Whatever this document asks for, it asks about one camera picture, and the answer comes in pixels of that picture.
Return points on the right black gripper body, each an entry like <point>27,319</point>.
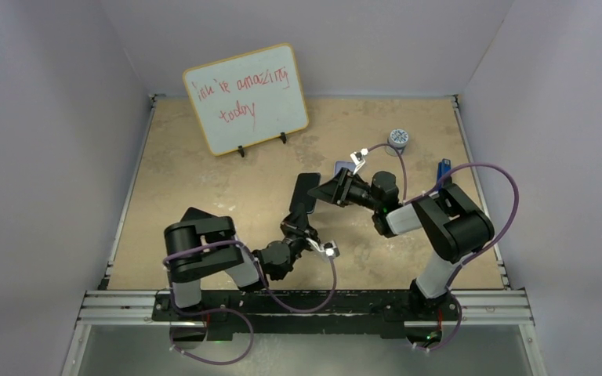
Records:
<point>352,190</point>

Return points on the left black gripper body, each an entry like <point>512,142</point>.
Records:
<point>297,238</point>

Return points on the black phone blue frame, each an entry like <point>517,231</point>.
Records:
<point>305,181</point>

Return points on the lavender phone case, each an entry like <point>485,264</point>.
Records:
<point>348,165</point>

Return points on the pink cased phone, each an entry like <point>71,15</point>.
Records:
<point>193,213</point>

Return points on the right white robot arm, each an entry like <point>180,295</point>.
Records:
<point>454,225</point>

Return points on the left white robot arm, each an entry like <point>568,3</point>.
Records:
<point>202,244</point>

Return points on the small white blue jar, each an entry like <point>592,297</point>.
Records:
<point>397,141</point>

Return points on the white dry-erase board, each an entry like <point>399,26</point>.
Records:
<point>248,99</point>

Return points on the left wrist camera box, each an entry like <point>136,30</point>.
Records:
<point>327,250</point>

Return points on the black aluminium base frame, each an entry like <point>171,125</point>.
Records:
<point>388,314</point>

